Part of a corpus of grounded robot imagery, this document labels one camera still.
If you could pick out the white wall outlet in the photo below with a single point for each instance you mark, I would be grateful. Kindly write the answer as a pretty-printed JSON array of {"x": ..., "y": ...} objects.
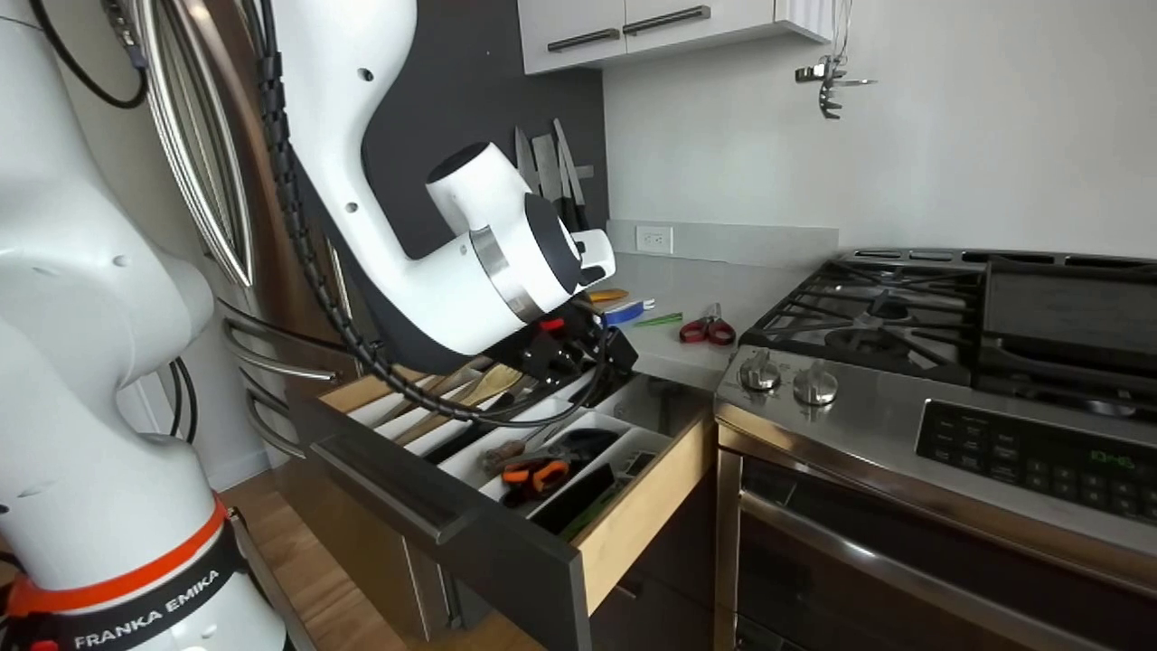
[{"x": 655, "y": 239}]

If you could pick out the stainless steel refrigerator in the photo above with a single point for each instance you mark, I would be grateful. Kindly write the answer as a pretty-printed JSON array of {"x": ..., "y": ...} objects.
[{"x": 239, "y": 183}]

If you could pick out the white cutlery organizer tray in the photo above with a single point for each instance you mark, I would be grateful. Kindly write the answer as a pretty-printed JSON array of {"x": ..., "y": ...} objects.
[{"x": 542, "y": 438}]

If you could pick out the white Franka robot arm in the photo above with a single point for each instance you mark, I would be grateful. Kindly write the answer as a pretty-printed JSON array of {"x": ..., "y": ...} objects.
[{"x": 74, "y": 363}]

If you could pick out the open wooden kitchen drawer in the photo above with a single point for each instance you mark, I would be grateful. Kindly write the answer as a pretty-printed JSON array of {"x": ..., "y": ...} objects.
[{"x": 482, "y": 544}]

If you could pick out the wooden spoon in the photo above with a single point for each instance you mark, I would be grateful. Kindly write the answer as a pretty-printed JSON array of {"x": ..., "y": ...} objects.
[{"x": 488, "y": 384}]

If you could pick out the stainless steel gas range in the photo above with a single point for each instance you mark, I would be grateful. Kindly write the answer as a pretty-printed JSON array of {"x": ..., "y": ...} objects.
[{"x": 867, "y": 421}]

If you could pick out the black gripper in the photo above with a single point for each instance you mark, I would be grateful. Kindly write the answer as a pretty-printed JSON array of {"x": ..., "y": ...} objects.
[{"x": 560, "y": 345}]

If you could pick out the black stove griddle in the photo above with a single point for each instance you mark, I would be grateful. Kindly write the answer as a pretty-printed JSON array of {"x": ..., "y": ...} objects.
[{"x": 1067, "y": 311}]

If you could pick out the silver stove knob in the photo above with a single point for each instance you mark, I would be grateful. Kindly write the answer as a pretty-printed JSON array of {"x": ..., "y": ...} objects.
[
  {"x": 761, "y": 373},
  {"x": 813, "y": 384}
]

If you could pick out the white upper cabinet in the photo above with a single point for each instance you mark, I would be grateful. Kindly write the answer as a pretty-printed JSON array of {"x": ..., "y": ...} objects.
[{"x": 579, "y": 29}]

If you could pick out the hanging metal utensils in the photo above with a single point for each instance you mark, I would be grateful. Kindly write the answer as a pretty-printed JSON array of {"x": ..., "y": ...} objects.
[{"x": 829, "y": 77}]

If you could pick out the orange and black tool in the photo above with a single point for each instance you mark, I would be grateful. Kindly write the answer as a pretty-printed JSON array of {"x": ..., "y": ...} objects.
[{"x": 533, "y": 473}]

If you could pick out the black and red scissors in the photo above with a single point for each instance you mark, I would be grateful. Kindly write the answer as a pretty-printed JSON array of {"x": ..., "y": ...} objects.
[{"x": 705, "y": 332}]

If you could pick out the small green utensil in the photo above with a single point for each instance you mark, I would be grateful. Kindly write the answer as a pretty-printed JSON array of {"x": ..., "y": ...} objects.
[{"x": 660, "y": 321}]

